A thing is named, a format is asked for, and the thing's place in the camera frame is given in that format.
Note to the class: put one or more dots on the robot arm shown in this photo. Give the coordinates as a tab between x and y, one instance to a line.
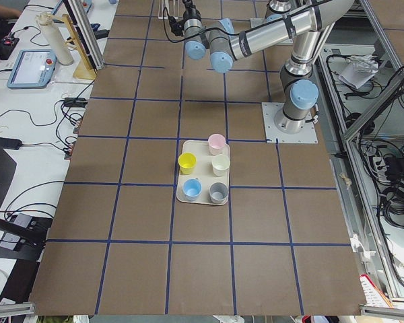
297	34

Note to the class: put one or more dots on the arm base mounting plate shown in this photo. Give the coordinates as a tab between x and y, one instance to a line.
280	129

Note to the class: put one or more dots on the pale green plastic cup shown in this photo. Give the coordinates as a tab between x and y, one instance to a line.
220	164

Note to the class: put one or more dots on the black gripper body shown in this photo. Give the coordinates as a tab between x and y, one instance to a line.
188	13

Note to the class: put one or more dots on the blue plastic cup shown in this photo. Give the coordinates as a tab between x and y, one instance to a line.
192	189

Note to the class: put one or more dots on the white wire cup rack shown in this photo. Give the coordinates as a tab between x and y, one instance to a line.
174	8

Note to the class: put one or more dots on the blue teach pendant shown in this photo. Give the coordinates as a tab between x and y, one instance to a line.
33	69
87	4

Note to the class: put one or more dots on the grey plastic cup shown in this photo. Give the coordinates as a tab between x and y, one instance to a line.
218	193

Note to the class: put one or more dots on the pink plastic cup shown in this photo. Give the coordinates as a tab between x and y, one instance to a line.
216	143

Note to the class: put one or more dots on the cream plastic tray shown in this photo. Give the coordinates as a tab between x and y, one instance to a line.
203	171

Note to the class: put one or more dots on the wooden mug tree stand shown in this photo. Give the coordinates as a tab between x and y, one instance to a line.
84	70

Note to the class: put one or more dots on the black monitor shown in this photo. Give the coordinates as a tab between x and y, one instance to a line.
7	171

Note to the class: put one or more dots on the yellow plastic cup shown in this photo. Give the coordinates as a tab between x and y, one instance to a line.
187	162

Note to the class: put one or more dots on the aluminium frame post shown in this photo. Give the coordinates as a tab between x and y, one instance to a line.
83	28

